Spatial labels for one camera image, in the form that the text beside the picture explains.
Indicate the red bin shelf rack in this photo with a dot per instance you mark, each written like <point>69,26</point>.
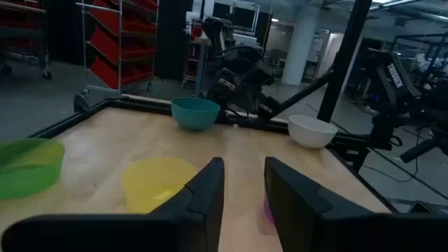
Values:
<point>120,45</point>

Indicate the white plastic bowl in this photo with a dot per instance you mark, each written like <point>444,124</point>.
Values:
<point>309,133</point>

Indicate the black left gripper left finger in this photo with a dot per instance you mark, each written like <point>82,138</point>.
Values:
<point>147,232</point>

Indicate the black Trossen background robot arm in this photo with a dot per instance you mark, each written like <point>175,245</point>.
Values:
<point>393,84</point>

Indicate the green translucent plastic bowl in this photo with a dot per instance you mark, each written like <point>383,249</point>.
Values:
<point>24,171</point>

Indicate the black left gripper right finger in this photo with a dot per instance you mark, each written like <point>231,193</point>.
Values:
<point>332,231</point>

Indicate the black upright frame post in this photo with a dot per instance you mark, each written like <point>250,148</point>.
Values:
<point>344,59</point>

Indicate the yellow translucent plastic bowl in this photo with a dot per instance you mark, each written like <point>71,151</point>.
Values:
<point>150,182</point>

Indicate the purple translucent plastic bowl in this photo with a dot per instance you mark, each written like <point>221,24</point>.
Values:
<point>268,214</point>

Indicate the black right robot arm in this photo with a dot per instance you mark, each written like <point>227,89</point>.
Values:
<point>218,33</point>

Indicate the white round building column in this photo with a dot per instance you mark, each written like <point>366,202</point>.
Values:
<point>300,45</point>

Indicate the red storage bin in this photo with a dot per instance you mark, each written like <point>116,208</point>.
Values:
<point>112,75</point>
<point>115,49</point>
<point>119,21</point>

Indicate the grey metal side cart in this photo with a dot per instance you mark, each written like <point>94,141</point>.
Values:
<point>197,63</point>

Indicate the black diagonal frame brace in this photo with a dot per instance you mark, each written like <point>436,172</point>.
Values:
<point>304,91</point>

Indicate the dark wheeled cart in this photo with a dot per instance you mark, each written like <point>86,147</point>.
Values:
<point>24,31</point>

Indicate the teal blue plastic bowl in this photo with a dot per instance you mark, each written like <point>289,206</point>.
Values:
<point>194,113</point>

